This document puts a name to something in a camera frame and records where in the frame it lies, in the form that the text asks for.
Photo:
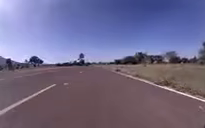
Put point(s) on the dry grass verge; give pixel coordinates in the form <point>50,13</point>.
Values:
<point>16,70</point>

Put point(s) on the tall lone tree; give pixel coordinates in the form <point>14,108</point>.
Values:
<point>81,58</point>

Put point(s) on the row of trees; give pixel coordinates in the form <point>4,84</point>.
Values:
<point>163,58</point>

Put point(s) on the dry grass field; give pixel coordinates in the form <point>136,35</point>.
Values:
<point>180,76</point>

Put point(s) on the white dashed centre line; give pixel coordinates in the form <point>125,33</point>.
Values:
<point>26,99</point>

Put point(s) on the reddish asphalt road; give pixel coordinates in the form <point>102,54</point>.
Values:
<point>100,103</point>

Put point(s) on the white solid edge line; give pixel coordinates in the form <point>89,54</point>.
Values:
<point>163,88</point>

